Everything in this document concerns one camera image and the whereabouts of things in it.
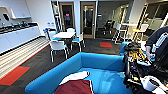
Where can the white low table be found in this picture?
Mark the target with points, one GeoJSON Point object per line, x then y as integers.
{"type": "Point", "coordinates": [65, 34]}

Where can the tall white bar table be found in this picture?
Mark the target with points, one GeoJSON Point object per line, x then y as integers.
{"type": "Point", "coordinates": [128, 24]}

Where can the wood framed glass door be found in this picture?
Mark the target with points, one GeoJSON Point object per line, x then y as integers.
{"type": "Point", "coordinates": [66, 15]}
{"type": "Point", "coordinates": [88, 18]}

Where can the white roll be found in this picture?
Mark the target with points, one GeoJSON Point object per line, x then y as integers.
{"type": "Point", "coordinates": [150, 83]}

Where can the tall stool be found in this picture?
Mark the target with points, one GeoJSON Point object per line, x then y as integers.
{"type": "Point", "coordinates": [117, 31]}

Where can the blue sofa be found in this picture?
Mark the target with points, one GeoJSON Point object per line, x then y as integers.
{"type": "Point", "coordinates": [100, 73]}

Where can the white chair with blue seat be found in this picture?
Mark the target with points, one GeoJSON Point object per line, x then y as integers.
{"type": "Point", "coordinates": [78, 40]}
{"type": "Point", "coordinates": [52, 34]}

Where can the maroon and white varsity jacket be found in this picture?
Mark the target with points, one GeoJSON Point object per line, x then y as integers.
{"type": "Point", "coordinates": [75, 86]}

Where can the black bag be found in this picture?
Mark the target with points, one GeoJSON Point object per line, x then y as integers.
{"type": "Point", "coordinates": [131, 45]}

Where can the yellow toy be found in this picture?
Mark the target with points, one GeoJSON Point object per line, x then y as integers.
{"type": "Point", "coordinates": [135, 55]}

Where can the blue and white bin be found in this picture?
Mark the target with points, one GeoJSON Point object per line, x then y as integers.
{"type": "Point", "coordinates": [46, 32]}

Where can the white kitchen wall cabinets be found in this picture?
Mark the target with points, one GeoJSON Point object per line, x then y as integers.
{"type": "Point", "coordinates": [15, 8]}

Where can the person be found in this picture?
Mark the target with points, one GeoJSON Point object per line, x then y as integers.
{"type": "Point", "coordinates": [159, 43]}

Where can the black office chair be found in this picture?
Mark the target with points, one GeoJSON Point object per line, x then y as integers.
{"type": "Point", "coordinates": [108, 25]}

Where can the white kitchen base cabinets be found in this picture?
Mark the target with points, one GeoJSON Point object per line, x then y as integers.
{"type": "Point", "coordinates": [16, 37]}

